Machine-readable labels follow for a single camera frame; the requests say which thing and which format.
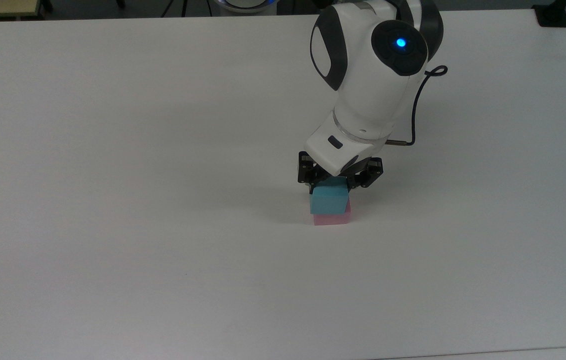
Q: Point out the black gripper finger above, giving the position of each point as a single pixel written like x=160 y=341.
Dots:
x=369 y=172
x=305 y=170

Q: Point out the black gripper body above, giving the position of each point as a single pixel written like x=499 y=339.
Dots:
x=322 y=175

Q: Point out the blue cube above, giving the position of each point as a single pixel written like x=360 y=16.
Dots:
x=329 y=198

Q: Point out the pink cube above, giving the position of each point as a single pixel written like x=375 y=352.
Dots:
x=333 y=220

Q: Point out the black tripod legs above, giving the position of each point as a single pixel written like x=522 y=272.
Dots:
x=183 y=7

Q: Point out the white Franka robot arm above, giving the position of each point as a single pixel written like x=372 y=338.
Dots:
x=373 y=85

